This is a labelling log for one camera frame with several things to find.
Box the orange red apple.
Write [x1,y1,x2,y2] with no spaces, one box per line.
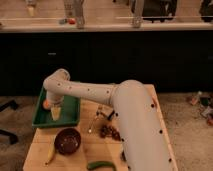
[42,100,51,110]

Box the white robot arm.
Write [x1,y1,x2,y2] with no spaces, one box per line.
[43,69,173,171]

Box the dark purple bowl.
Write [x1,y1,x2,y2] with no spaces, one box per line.
[54,128,81,155]

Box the green plastic tray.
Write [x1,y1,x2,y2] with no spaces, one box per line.
[32,88,80,128]

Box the yellow banana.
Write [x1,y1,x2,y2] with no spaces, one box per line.
[45,144,55,165]

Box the metal spoon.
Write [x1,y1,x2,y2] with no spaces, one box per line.
[88,105,103,134]

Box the black office chair base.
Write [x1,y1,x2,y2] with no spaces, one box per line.
[0,99,20,146]

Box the bunch of dark grapes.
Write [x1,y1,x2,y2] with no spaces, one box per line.
[99,125,121,141]

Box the green cucumber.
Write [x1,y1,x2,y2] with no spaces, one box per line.
[87,161,117,171]

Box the small red background object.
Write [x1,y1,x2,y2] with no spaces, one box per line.
[67,18,76,25]

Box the white handled dish brush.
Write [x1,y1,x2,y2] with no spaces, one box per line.
[121,151,126,162]

